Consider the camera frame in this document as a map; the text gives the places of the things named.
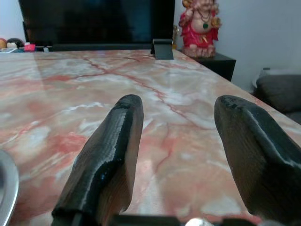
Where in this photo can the red laughing Buddha statue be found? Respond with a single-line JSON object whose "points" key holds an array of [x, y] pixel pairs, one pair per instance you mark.
{"points": [[200, 35]]}

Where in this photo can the black television console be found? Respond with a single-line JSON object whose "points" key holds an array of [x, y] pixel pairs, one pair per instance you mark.
{"points": [[218, 66]]}

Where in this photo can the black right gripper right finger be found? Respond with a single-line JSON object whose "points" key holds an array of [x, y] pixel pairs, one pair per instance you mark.
{"points": [[263, 164]]}

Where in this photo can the red small box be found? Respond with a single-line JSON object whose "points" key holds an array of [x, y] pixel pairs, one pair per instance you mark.
{"points": [[30, 47]]}

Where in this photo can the silver metal plate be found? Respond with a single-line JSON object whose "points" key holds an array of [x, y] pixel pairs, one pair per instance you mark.
{"points": [[9, 188]]}

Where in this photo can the gold small ornament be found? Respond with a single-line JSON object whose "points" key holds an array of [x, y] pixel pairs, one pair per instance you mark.
{"points": [[175, 35]]}

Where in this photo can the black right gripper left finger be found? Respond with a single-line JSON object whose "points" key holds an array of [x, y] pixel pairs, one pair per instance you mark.
{"points": [[103, 164]]}

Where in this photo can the black flat screen television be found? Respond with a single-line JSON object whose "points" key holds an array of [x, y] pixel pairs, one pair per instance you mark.
{"points": [[94, 21]]}

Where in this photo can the yellow round plush toy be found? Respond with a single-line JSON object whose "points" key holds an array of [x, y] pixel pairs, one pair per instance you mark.
{"points": [[2, 43]]}

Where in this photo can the black folding stand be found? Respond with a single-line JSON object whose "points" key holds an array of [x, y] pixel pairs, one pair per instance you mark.
{"points": [[163, 50]]}

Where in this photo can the dark haired plush toy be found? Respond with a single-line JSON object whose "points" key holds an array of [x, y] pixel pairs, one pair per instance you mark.
{"points": [[14, 43]]}

